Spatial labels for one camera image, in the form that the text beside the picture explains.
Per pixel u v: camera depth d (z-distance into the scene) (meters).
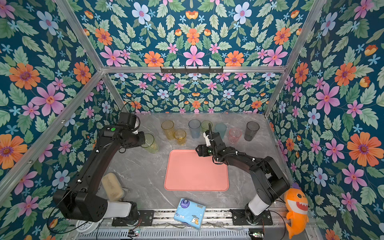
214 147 0.70
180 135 1.01
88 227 0.68
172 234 0.77
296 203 0.71
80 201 0.38
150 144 0.75
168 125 0.96
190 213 0.71
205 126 1.02
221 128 0.98
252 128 0.93
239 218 0.73
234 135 1.04
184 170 0.90
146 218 0.74
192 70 0.93
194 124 0.95
